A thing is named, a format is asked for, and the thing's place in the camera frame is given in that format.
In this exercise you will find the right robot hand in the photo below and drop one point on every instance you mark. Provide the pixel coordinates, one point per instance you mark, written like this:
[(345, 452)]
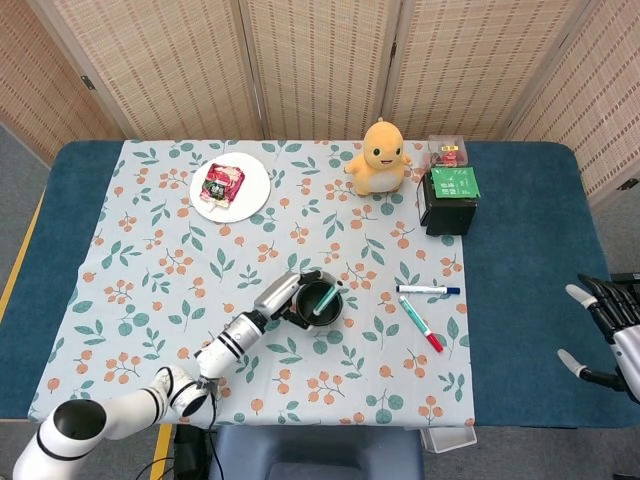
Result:
[(627, 350)]

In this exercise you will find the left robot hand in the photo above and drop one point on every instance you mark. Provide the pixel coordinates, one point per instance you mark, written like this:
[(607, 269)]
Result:
[(277, 295)]

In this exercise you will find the black pen cup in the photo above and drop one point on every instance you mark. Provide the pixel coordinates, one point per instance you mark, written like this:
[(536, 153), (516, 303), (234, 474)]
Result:
[(332, 314)]

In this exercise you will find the teal marker red cap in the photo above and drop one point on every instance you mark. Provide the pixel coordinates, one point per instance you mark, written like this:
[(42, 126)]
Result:
[(417, 320)]

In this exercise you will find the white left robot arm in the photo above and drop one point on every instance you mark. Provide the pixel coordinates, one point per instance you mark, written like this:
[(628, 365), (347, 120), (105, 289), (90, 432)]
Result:
[(235, 340)]

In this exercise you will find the teal marker white cap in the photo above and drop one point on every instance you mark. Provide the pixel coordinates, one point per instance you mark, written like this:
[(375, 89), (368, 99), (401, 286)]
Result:
[(327, 299)]

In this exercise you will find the white marker blue cap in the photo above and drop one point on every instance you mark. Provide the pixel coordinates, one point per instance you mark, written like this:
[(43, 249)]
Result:
[(425, 289)]

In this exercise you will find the floral fruit print tablecloth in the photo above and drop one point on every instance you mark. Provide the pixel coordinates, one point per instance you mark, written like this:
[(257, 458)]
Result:
[(200, 300)]

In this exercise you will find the white paper plate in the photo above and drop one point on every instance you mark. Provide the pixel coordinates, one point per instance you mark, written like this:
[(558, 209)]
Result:
[(250, 195)]

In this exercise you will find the red snack packet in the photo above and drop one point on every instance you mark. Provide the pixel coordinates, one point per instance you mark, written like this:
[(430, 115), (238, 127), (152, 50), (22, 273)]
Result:
[(222, 182)]

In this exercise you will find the yellow plush dinosaur toy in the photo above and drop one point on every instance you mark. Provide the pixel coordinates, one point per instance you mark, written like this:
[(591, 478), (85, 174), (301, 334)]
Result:
[(380, 175)]

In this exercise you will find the blue table cover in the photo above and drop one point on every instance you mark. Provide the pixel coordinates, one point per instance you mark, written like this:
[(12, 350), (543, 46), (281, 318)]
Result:
[(525, 225)]

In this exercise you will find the dark blue seat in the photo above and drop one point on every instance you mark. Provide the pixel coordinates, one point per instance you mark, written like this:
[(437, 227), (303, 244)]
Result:
[(320, 455)]

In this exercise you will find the black base unit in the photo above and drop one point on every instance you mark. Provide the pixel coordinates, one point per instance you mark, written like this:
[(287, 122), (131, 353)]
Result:
[(190, 450)]

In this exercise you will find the black cardboard box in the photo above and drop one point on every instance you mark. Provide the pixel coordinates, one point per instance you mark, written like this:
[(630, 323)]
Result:
[(447, 215)]

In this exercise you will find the white plastic bin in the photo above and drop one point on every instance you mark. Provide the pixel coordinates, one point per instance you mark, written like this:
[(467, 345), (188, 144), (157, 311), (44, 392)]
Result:
[(450, 440)]

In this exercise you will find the green tea packet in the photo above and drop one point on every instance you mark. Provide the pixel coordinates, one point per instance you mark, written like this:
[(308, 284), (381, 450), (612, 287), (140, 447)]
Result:
[(455, 182)]

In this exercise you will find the clear plastic box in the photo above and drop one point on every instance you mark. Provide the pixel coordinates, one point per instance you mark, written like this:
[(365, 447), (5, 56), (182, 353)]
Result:
[(447, 150)]

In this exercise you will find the woven folding screen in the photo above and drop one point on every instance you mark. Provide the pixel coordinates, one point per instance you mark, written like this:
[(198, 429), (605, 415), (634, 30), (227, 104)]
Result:
[(320, 65)]

